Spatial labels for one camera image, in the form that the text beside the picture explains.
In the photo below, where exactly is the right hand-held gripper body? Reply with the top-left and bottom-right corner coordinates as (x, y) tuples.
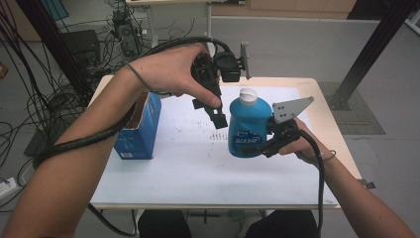
(266, 95), (316, 153)

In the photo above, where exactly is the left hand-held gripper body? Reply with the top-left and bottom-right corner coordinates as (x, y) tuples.
(190, 41), (252, 97)

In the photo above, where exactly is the blue bottle with white cap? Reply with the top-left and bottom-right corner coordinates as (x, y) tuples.
(227, 87), (274, 159)

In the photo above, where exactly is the blue carton box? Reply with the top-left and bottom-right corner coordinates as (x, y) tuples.
(113, 90), (162, 161)

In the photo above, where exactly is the person's right hand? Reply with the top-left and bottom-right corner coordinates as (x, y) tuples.
(278, 118), (335, 167)

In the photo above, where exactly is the person's left hand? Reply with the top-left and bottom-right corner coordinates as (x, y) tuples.
(127, 43), (223, 109)

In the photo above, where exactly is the white desk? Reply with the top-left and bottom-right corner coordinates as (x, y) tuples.
(125, 0), (247, 51)

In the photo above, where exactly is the grey floor mat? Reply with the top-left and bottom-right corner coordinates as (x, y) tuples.
(316, 81), (386, 136)

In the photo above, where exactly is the person's right leg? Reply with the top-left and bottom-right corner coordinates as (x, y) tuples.
(246, 209), (320, 238)

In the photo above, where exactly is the person's leg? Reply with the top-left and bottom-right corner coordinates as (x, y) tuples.
(246, 209), (320, 238)
(138, 209), (192, 238)

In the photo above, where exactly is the wooden cabinet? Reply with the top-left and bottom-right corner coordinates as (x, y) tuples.
(211, 0), (358, 20)

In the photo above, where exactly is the person's left leg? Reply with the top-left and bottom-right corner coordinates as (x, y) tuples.
(138, 209), (192, 238)

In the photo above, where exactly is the black equipment case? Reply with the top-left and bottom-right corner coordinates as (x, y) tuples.
(60, 29), (102, 67)

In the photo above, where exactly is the black flat board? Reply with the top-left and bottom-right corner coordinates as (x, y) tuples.
(23, 125), (67, 157)

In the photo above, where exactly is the white power strip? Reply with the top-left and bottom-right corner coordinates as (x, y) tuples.
(0, 177), (18, 200)

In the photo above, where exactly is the right wrist hair tie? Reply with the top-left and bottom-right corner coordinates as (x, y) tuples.
(316, 149), (337, 164)

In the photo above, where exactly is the wrist hair tie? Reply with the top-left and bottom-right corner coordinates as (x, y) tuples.
(316, 149), (337, 164)
(126, 62), (157, 93)

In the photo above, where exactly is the left wrist hair tie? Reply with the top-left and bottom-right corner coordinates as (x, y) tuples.
(126, 62), (157, 93)

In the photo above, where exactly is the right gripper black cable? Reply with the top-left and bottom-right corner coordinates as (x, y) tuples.
(296, 128), (326, 238)

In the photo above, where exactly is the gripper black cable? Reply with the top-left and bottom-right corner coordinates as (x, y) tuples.
(33, 35), (232, 237)
(296, 128), (326, 238)

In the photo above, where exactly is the black metal stand post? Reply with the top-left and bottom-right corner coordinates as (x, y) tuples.
(325, 0), (420, 111)
(15, 0), (91, 97)

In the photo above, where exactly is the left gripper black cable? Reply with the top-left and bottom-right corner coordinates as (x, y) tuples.
(33, 35), (232, 237)

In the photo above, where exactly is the tangle of black cables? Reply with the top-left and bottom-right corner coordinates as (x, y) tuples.
(0, 0), (115, 212)

